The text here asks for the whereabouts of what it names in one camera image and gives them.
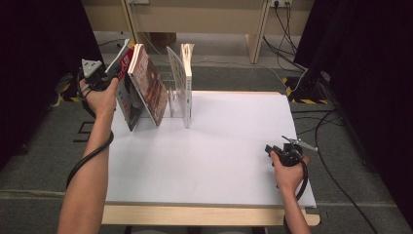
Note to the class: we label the clear acrylic magazine rack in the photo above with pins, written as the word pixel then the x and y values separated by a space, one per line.
pixel 172 107

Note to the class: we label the purple and brown magazine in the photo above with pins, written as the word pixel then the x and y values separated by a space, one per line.
pixel 151 87

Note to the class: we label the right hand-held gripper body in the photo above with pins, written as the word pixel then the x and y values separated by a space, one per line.
pixel 289 156

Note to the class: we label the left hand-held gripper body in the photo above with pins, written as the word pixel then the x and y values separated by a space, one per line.
pixel 95 79

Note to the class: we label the white table board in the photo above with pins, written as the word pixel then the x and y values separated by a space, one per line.
pixel 227 146

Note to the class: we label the person's right hand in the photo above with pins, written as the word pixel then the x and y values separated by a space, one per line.
pixel 292 178

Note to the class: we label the person's left hand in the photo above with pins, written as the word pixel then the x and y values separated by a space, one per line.
pixel 102 102

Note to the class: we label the light wooden table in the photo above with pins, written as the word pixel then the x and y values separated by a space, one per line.
pixel 162 217

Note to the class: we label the brown cardboard box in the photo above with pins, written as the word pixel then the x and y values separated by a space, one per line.
pixel 165 38

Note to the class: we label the beige wooden desk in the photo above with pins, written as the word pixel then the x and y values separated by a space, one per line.
pixel 211 16

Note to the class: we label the white picture-grid magazine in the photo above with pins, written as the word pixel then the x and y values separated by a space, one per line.
pixel 186 91

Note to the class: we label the black and red magazine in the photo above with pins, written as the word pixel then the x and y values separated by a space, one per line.
pixel 130 104

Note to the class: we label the white wall socket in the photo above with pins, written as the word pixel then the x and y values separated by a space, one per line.
pixel 281 3

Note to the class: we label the purple and blue magazine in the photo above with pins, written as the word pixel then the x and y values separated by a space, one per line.
pixel 133 65

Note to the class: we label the black curtain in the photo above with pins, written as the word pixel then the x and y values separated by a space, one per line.
pixel 32 65
pixel 373 65

